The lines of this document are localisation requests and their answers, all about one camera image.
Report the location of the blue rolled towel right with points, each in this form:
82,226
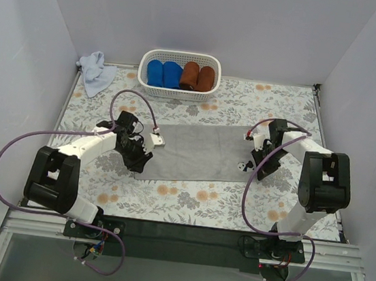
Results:
171,75

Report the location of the blue rolled towel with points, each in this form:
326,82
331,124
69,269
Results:
155,73
171,75

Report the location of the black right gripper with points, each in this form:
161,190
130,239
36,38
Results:
263,160

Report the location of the aluminium frame rail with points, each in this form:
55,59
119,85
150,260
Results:
329,256

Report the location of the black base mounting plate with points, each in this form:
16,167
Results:
179,243

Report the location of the brown rolled towel right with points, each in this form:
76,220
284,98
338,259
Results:
206,79

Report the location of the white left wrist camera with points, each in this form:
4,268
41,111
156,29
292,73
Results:
153,140

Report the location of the light blue crumpled towel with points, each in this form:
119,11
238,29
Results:
95,75

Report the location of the floral patterned table mat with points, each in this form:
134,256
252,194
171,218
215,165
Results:
107,183

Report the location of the brown rolled towel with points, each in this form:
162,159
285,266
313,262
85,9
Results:
206,79
189,77

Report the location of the blue rolled towel left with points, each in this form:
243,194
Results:
155,73

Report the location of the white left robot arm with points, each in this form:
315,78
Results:
54,177

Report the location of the grey panda towel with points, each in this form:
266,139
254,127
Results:
200,152

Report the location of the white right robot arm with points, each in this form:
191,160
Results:
324,183

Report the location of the white plastic basket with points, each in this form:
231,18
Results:
180,58

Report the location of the brown rolled towel left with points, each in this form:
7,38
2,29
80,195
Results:
189,77

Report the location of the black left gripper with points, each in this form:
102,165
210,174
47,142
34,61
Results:
137,155

